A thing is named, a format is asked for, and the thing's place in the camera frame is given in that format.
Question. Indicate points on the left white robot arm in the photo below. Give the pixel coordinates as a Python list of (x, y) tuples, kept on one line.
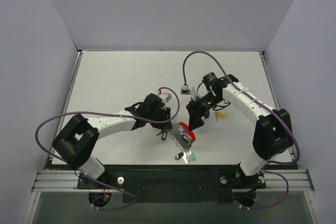
[(76, 141)]

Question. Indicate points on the red handled metal key organizer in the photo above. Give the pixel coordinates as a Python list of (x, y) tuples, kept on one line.
[(185, 140)]

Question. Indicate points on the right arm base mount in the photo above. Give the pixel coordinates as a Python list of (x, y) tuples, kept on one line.
[(235, 186)]

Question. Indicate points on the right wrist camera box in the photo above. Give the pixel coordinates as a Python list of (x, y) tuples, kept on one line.
[(189, 90)]

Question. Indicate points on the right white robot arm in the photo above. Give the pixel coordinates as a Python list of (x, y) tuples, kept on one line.
[(272, 127)]

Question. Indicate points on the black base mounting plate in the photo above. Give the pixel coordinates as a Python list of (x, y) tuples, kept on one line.
[(165, 184)]

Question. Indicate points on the yellow tag key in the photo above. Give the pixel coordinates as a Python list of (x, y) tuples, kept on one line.
[(219, 115)]

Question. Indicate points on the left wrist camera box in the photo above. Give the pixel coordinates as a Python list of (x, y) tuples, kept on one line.
[(166, 97)]

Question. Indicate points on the black key tag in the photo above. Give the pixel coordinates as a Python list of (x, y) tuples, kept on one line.
[(164, 136)]

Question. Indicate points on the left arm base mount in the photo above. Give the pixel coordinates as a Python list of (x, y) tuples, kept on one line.
[(98, 199)]

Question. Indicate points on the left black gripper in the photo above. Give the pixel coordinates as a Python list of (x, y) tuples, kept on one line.
[(165, 115)]

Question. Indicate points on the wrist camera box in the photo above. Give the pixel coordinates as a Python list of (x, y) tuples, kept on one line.
[(166, 97), (189, 90)]

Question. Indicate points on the blue key tag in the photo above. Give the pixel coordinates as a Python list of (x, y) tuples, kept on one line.
[(181, 129)]

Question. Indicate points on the aluminium rail frame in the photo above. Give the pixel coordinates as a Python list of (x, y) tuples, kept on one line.
[(107, 82)]

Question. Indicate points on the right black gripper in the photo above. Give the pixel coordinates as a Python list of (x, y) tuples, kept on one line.
[(193, 110)]

